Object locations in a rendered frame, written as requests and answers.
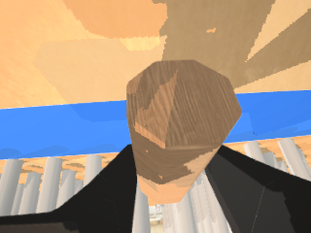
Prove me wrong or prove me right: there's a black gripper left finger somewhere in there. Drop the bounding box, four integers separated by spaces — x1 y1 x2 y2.
0 144 137 233

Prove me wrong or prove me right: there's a blue flat strip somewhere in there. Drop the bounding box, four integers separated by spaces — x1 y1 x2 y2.
0 90 311 160

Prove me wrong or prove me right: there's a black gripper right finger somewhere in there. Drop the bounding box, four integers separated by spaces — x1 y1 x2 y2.
204 145 311 233

